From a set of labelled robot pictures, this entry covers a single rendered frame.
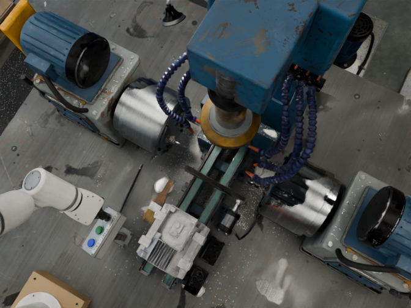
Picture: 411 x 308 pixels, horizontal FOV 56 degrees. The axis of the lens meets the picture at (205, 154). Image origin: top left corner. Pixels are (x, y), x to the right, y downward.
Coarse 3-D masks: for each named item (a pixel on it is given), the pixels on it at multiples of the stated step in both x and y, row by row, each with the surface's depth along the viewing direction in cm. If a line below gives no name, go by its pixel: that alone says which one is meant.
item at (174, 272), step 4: (168, 204) 134; (168, 208) 132; (200, 224) 131; (204, 224) 132; (200, 228) 131; (140, 252) 130; (144, 252) 129; (140, 256) 129; (144, 256) 129; (172, 268) 128; (172, 272) 127; (176, 272) 128; (176, 276) 128
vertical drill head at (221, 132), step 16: (224, 80) 81; (224, 96) 89; (208, 112) 115; (224, 112) 99; (240, 112) 100; (208, 128) 114; (224, 128) 111; (240, 128) 111; (256, 128) 113; (224, 144) 112; (240, 144) 112
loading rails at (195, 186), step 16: (208, 160) 154; (240, 160) 154; (208, 176) 159; (224, 176) 152; (240, 176) 162; (192, 192) 151; (192, 208) 157; (208, 208) 149; (224, 208) 158; (208, 224) 149; (208, 240) 156; (144, 272) 143
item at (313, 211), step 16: (288, 160) 130; (304, 176) 127; (320, 176) 128; (272, 192) 127; (288, 192) 126; (304, 192) 125; (320, 192) 125; (336, 192) 126; (272, 208) 129; (288, 208) 126; (304, 208) 125; (320, 208) 124; (288, 224) 130; (304, 224) 127; (320, 224) 126
